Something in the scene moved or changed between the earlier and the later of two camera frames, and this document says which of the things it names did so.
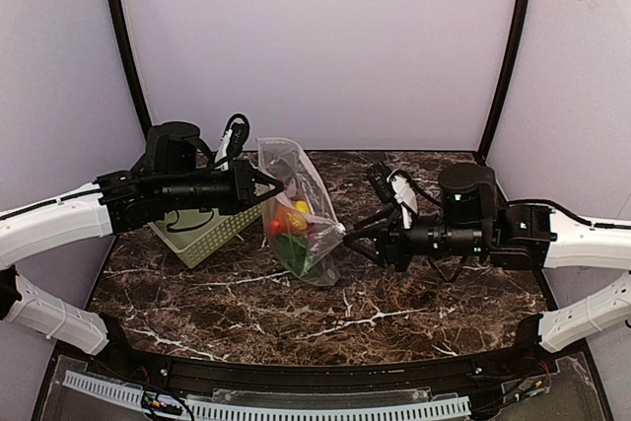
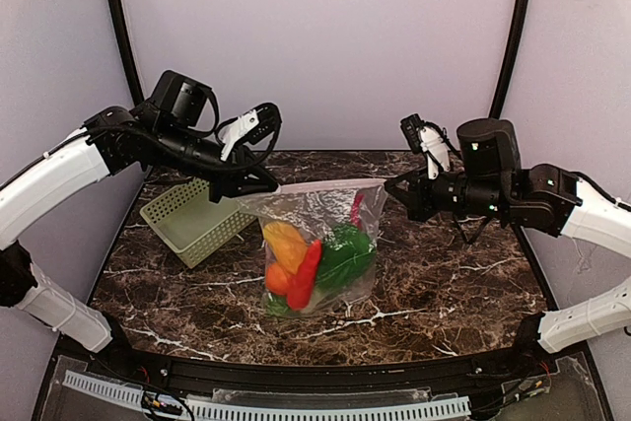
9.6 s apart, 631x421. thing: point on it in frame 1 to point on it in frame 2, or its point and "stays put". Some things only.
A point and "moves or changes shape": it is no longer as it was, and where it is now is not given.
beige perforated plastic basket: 194,235 stays put
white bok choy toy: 295,250 to 346,253
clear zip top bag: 303,222 moves or changes shape
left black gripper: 241,187 to 229,182
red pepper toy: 274,226 to 301,285
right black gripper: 390,240 to 422,195
